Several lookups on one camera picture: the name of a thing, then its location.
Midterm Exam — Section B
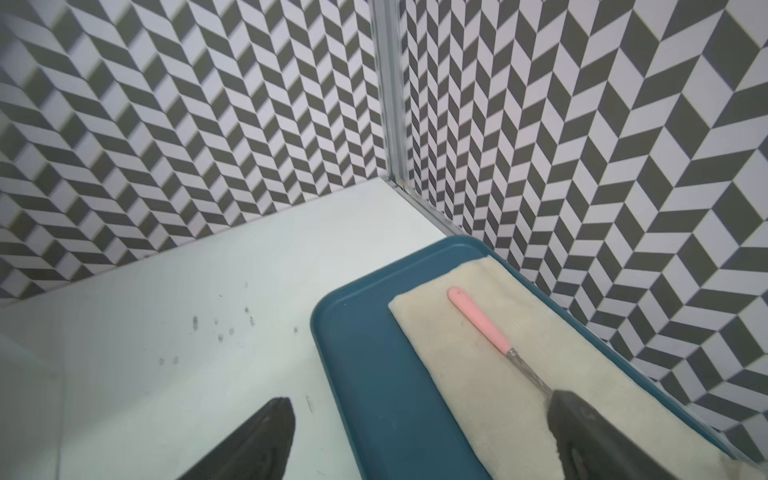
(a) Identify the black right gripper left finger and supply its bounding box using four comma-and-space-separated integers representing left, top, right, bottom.
180, 397, 296, 479

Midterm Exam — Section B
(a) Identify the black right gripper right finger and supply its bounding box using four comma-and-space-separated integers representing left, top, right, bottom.
547, 390, 673, 480

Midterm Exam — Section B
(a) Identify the beige cloth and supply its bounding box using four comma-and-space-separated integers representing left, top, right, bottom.
389, 257, 762, 479

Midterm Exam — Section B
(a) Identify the blue tray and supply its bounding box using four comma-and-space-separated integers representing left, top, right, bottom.
311, 236, 736, 479

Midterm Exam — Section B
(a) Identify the pink handled spoon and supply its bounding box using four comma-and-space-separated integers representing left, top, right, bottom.
447, 287, 553, 401

